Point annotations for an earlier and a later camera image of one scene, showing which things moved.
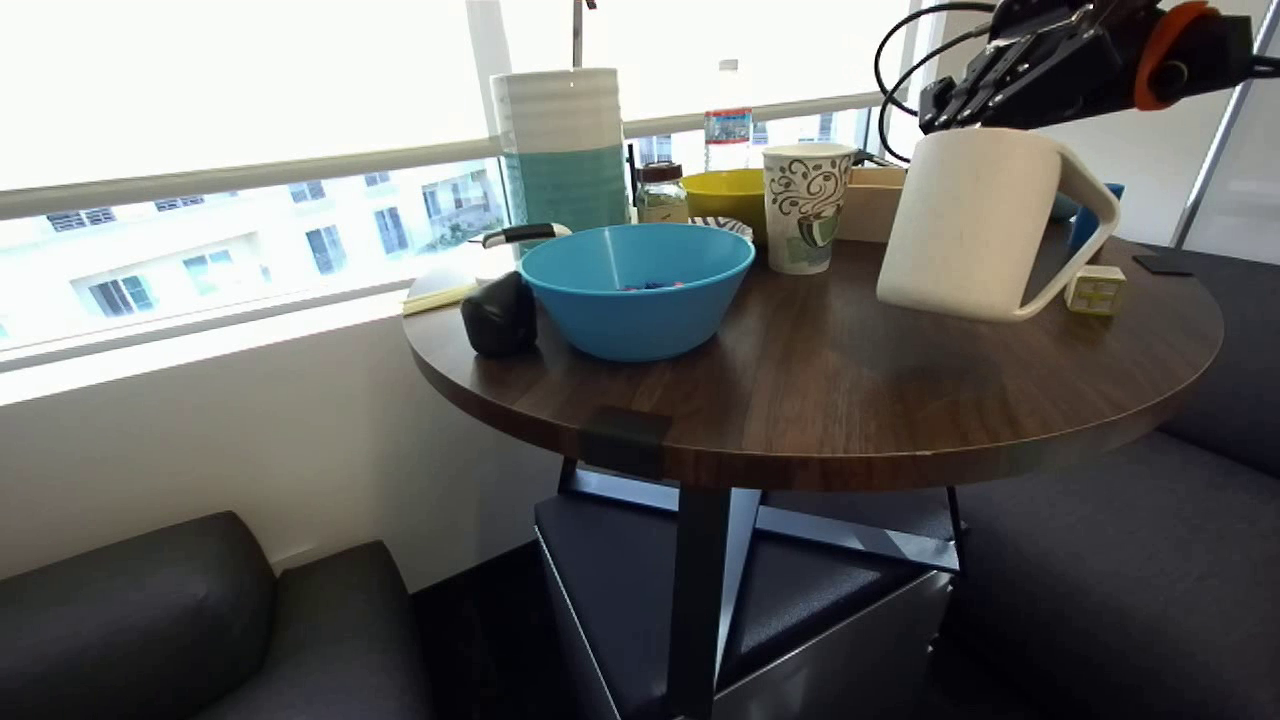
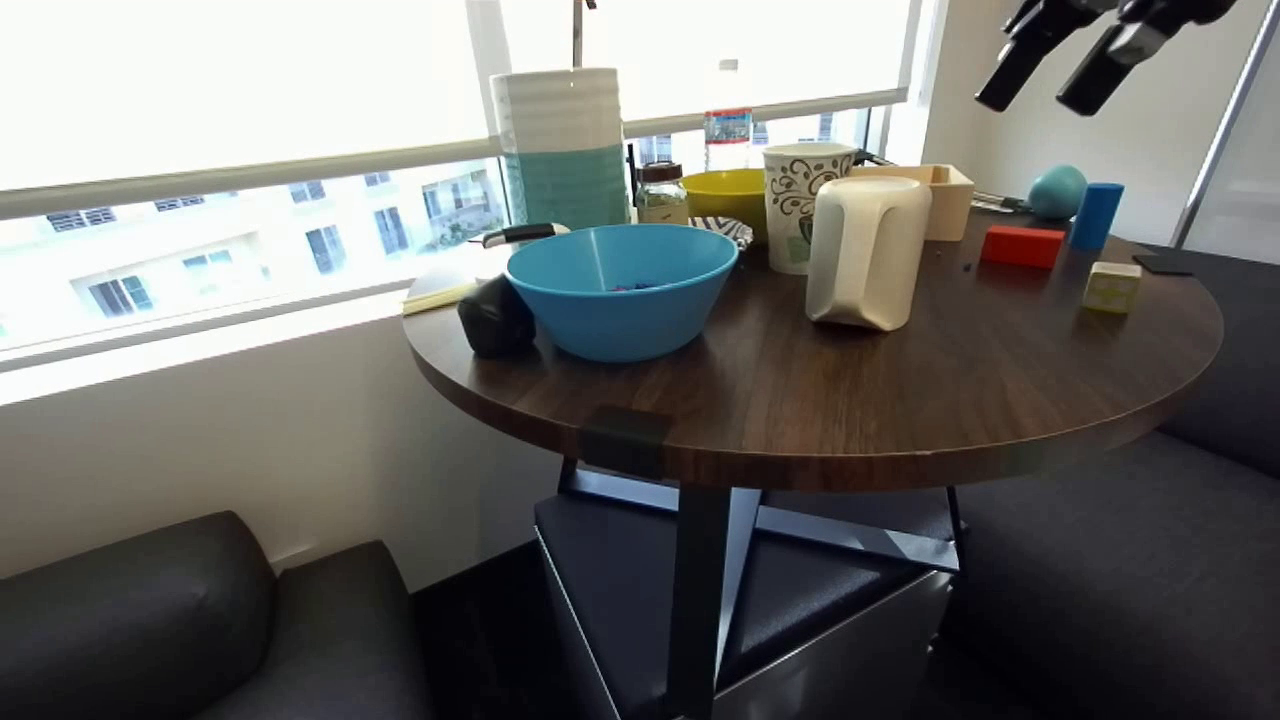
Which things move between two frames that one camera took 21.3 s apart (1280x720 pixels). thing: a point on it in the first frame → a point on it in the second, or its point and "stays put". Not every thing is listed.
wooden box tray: [867, 205] → [948, 199]
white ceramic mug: [995, 227] → [867, 251]
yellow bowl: [730, 195] stays put
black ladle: [497, 315] stays put
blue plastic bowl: [638, 292] stays put
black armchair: [197, 622] stays put
